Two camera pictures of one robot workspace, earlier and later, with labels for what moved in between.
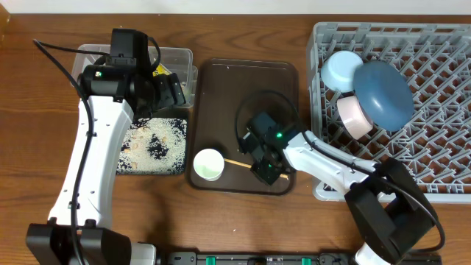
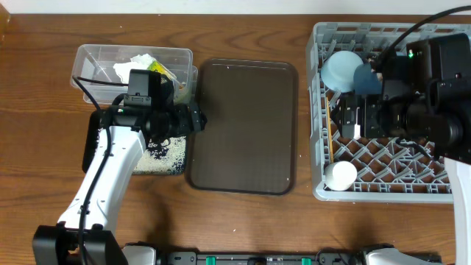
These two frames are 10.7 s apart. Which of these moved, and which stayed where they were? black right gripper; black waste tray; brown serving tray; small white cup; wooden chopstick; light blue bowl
Moved: small white cup; black right gripper; wooden chopstick
Stayed: brown serving tray; black waste tray; light blue bowl
